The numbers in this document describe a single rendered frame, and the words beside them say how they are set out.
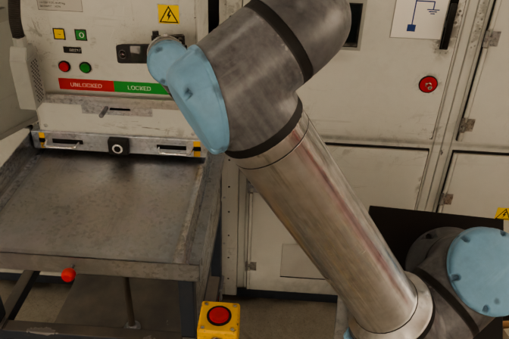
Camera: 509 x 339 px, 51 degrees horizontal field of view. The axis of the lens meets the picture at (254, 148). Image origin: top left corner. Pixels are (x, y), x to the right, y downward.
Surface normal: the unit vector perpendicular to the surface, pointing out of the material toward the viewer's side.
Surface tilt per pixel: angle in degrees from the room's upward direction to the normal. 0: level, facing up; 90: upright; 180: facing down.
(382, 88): 90
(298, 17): 46
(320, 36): 74
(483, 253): 41
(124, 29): 90
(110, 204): 0
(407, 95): 90
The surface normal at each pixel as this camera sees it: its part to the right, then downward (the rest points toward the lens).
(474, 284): 0.00, -0.29
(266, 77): 0.37, 0.30
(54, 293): 0.04, -0.85
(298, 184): 0.22, 0.50
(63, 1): -0.06, 0.53
